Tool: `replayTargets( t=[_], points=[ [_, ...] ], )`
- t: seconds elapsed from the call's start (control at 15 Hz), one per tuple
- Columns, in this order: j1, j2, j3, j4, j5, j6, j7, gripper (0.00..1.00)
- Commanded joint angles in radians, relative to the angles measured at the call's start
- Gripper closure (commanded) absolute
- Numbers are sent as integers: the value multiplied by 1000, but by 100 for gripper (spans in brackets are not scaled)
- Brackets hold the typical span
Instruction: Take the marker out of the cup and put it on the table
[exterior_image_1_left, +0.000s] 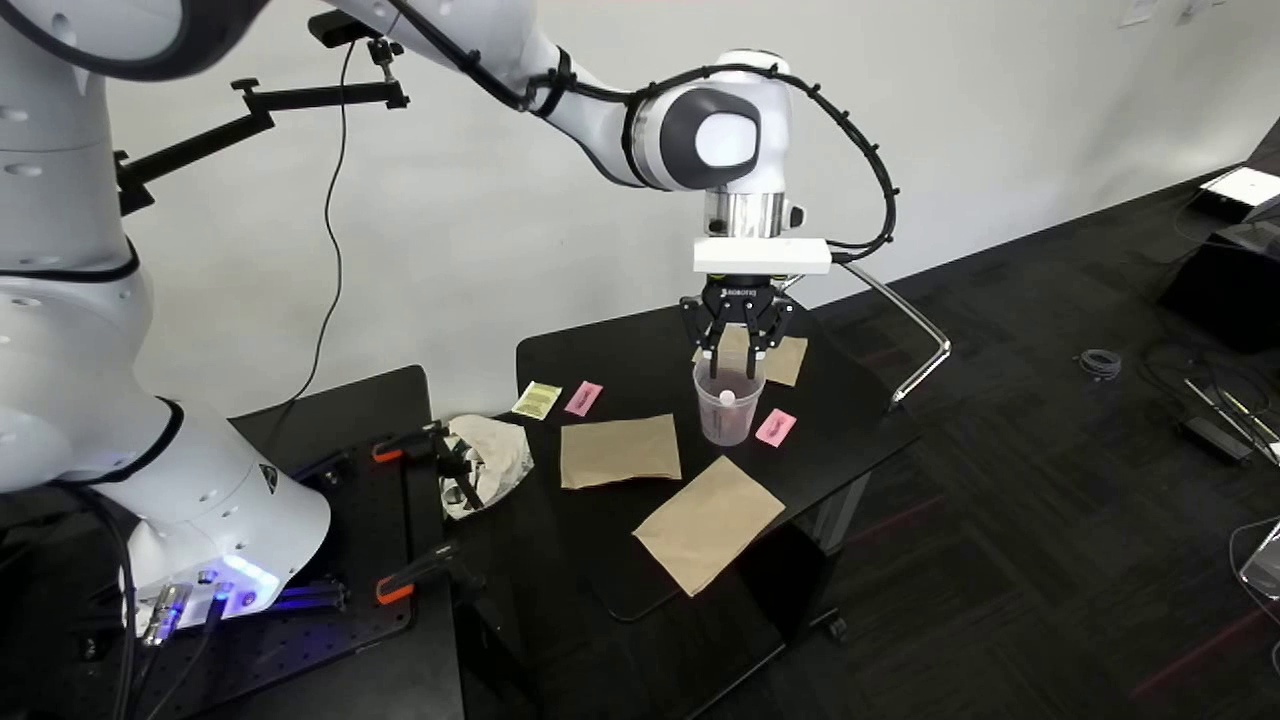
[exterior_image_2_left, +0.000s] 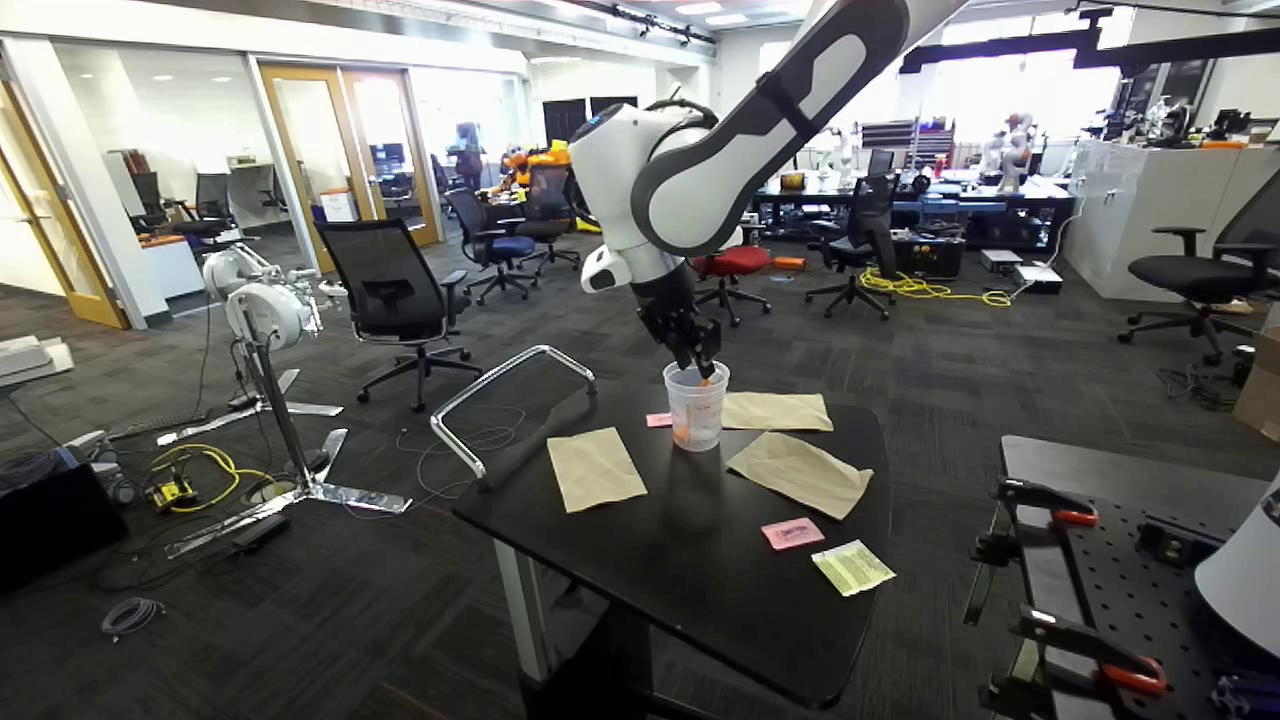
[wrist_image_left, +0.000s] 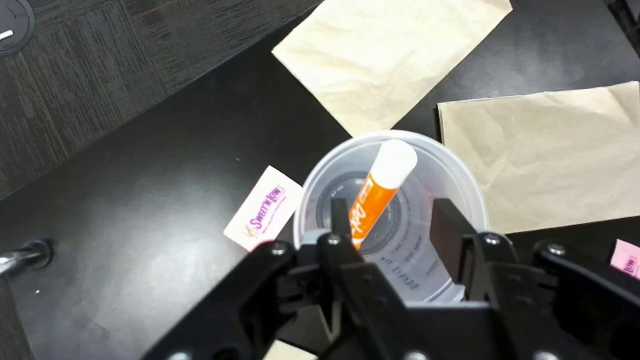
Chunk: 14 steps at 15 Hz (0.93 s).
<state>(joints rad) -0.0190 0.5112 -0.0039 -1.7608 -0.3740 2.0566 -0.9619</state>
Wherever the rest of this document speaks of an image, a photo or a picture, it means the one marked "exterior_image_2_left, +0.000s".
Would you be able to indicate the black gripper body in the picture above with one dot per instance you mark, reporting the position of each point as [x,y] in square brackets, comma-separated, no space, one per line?
[671,311]

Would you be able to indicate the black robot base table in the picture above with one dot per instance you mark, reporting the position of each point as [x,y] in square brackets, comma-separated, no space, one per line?
[1135,562]

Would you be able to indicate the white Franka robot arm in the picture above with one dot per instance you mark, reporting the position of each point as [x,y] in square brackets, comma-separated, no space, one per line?
[746,144]

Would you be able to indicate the clear plastic cup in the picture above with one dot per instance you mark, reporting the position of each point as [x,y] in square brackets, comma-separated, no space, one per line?
[697,412]

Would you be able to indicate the pink eraser right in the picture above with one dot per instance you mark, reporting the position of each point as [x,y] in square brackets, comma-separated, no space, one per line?
[657,423]

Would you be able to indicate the pink eraser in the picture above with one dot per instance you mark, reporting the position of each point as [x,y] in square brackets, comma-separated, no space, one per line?
[793,533]
[657,423]

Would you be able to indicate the red office chair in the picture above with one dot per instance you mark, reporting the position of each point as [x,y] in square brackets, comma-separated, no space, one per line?
[735,261]

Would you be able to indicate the brown paper sheet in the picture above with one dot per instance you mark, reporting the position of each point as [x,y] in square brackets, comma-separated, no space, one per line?
[597,469]
[780,411]
[801,473]

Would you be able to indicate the blue office chair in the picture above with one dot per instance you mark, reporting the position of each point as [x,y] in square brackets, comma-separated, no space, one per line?
[496,245]

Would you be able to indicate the pink eraser left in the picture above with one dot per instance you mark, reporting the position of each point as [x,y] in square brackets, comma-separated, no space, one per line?
[793,533]

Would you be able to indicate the black table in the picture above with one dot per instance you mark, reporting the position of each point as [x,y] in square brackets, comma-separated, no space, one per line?
[695,586]

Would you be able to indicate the person in blue shirt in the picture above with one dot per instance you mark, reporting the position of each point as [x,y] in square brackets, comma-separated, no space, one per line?
[464,154]

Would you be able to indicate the yellow sticky note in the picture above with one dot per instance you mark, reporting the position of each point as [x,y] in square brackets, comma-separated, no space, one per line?
[853,570]

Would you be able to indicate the black mesh office chair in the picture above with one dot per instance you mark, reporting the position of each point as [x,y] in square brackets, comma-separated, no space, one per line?
[395,286]

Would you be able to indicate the long office desk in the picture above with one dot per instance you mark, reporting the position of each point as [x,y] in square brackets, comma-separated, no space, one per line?
[985,200]

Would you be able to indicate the white cabinet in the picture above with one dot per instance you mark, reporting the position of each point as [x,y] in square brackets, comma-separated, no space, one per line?
[1145,200]

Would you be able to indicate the black armrest office chair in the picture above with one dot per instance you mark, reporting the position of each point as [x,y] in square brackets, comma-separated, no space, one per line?
[1201,274]

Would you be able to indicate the cardboard box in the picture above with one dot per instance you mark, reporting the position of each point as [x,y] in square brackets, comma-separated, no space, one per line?
[1263,383]

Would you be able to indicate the black box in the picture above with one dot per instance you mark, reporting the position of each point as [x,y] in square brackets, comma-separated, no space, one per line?
[52,521]

